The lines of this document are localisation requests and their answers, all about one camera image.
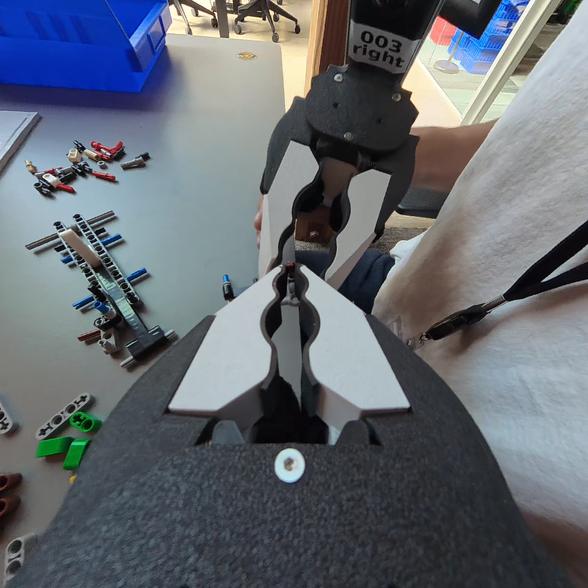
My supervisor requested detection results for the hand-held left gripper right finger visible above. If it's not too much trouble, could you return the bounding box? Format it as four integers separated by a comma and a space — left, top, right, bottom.
298, 264, 411, 433

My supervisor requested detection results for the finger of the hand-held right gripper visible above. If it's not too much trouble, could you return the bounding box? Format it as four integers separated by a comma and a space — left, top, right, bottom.
323, 170, 392, 292
258, 139, 322, 280

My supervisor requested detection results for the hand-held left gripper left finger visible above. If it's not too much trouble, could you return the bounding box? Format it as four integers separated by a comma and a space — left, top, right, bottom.
168, 266, 288, 432

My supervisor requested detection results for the person's right forearm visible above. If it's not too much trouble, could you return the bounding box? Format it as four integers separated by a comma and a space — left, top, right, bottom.
409, 119, 499, 191

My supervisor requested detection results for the lego chassis assembly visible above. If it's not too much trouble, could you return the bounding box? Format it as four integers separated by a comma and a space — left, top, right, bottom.
25, 210, 178, 369

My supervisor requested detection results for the green lego connector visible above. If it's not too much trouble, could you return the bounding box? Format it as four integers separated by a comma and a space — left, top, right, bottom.
69, 412, 102, 433

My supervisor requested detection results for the grey long lego beam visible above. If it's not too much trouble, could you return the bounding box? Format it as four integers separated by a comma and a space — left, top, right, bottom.
36, 394, 95, 440

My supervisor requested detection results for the green lego panel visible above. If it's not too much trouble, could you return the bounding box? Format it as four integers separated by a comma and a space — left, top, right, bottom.
36, 436, 74, 458
62, 439, 92, 470

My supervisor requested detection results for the pile of small lego pins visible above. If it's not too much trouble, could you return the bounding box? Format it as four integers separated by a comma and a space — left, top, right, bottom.
25, 140, 151, 196

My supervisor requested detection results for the grey short lego beam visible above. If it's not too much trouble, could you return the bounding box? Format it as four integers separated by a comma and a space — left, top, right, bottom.
0, 400, 20, 435

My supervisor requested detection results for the lego instruction booklet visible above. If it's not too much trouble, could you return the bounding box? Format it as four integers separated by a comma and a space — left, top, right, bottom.
0, 110, 41, 173

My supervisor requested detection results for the grey two-hole lego connector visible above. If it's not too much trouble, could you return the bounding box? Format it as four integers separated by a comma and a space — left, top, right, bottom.
3, 533, 37, 576

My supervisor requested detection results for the black chair armrest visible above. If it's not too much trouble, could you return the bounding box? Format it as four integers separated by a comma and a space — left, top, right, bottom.
395, 187, 452, 220

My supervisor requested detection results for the person's navy trouser leg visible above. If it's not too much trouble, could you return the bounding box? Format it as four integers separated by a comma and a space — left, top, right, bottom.
294, 250, 396, 314

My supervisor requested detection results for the red bin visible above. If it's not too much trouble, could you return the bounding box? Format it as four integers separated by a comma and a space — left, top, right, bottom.
431, 16, 458, 47

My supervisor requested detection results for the black office chair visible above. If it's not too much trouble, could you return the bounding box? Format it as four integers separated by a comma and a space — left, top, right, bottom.
233, 0, 302, 43
169, 0, 219, 35

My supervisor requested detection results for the stack of blue bins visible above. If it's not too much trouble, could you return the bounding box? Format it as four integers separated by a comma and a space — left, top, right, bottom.
448, 0, 530, 75

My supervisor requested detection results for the blue storage bin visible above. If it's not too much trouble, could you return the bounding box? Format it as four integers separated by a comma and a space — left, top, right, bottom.
0, 0, 173, 93

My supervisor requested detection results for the wooden post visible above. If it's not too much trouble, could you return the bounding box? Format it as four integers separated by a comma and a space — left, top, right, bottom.
304, 0, 351, 86

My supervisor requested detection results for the metal lanyard clip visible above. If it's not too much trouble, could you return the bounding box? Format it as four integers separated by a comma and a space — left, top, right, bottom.
406, 296, 509, 351

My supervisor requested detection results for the white door frame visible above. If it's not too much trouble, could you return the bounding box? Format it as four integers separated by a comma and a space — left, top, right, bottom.
461, 0, 564, 126

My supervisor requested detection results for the black lanyard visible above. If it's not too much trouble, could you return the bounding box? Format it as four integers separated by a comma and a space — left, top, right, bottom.
502, 220, 588, 302

